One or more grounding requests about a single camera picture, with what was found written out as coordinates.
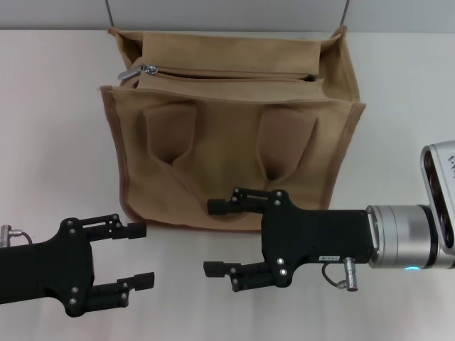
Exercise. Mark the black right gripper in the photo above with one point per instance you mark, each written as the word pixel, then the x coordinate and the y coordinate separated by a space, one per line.
pixel 313 234

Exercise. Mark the khaki canvas food bag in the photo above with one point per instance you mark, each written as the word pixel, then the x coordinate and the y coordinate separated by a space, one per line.
pixel 213 142

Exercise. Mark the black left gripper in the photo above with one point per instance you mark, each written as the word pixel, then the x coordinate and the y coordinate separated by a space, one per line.
pixel 42 273

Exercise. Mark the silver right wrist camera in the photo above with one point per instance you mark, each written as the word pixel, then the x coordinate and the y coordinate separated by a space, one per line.
pixel 440 177

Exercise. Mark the silver metal zipper pull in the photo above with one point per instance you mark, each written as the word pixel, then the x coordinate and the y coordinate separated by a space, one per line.
pixel 133 72

